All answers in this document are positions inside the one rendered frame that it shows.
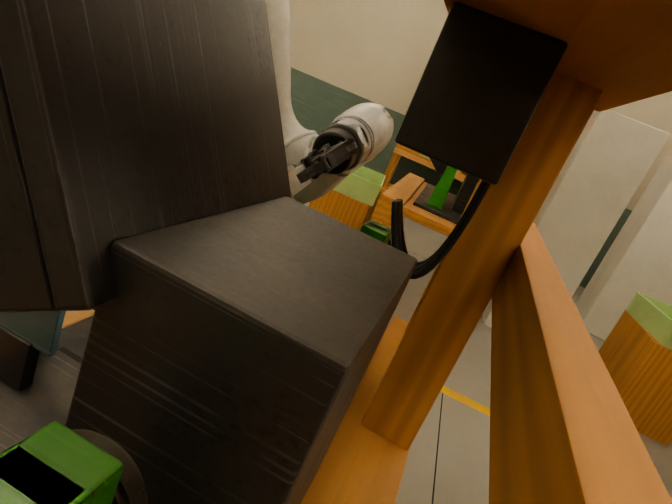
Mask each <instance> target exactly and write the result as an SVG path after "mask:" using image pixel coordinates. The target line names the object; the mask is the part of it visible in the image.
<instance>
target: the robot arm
mask: <svg viewBox="0 0 672 504"><path fill-rule="evenodd" d="M266 8H267V15H268V23H269V31H270V38H271V46H272V54H273V61H274V69H275V76H276V84H277V92H278V99H279V107H280V115H281V122H282V130H283V138H284V145H285V153H286V161H287V166H289V165H291V164H293V166H294V168H295V169H294V170H292V171H290V172H288V176H289V184H290V191H291V197H294V199H295V200H296V201H298V202H300V203H302V204H305V203H308V202H311V201H314V200H316V199H318V198H320V197H322V196H324V195H325V194H327V193H328V192H330V191H331V190H332V189H334V188H335V187H336V186H337V185H339V184H340V183H341V182H342V181H343V179H344V178H346V177H347V176H348V175H349V174H351V173H352V172H353V171H355V170H356V169H358V168H359V167H361V166H362V165H364V164H366V163H367V162H369V161H371V160H372V159H373V158H374V157H375V156H376V155H377V154H379V153H380V152H381V151H382V150H383V149H384V148H385V147H386V146H387V145H388V143H389V142H390V139H391V137H392V134H393V130H394V121H393V118H392V117H391V116H390V114H389V113H388V111H387V110H386V109H385V107H384V106H382V105H380V104H377V103H361V104H358V105H355V106H353V107H351V108H349V109H348V110H346V111H345V112H344V113H342V114H341V115H339V116H338V117H336V118H335V120H334V121H333V122H332V123H331V124H330V125H329V126H328V127H327V128H326V127H325V128H324V129H323V131H322V132H321V134H320V135H318V134H317V133H316V131H314V130H307V129H305V128H304V127H302V126H301V125H300V123H299V122H298V121H297V119H296V117H295V115H294V112H293V109H292V103H291V12H290V2H289V0H266Z"/></svg>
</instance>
